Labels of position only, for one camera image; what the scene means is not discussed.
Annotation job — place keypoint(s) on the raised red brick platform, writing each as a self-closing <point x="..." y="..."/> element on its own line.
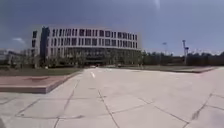
<point x="30" y="81"/>

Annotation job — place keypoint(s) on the tall pole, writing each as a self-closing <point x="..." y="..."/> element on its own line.
<point x="185" y="51"/>

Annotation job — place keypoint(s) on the grass strip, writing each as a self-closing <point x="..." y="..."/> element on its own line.
<point x="36" y="71"/>

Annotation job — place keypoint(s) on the row of small trees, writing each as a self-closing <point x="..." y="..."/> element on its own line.
<point x="43" y="61"/>

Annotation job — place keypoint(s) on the pale concrete slab pavement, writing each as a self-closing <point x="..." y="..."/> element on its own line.
<point x="133" y="96"/>

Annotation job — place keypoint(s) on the street lamp pole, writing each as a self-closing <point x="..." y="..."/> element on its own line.
<point x="164" y="48"/>

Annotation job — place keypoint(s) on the large white office building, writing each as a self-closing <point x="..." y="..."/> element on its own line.
<point x="90" y="41"/>

